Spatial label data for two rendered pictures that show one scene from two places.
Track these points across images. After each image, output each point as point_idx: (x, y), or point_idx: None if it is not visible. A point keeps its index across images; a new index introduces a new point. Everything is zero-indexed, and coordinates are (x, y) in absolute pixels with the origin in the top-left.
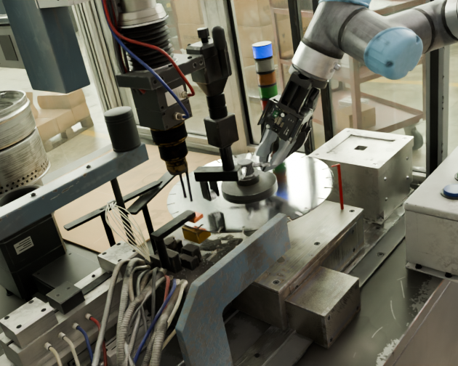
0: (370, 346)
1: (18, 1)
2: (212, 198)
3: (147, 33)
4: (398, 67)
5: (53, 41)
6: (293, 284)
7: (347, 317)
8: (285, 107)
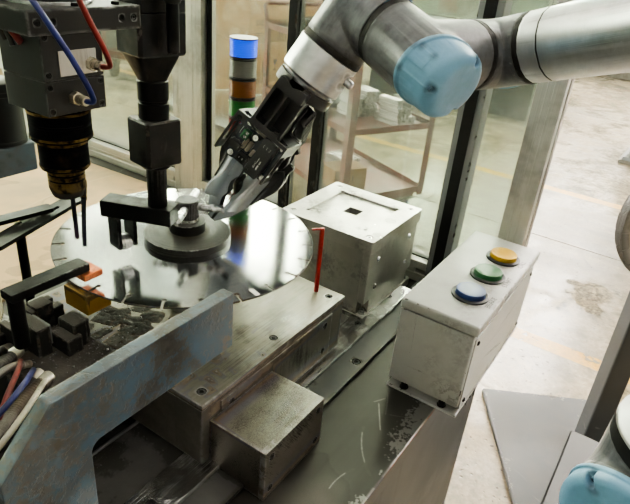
0: (324, 503)
1: None
2: (125, 246)
3: None
4: (441, 97)
5: None
6: (227, 396)
7: (298, 454)
8: (261, 126)
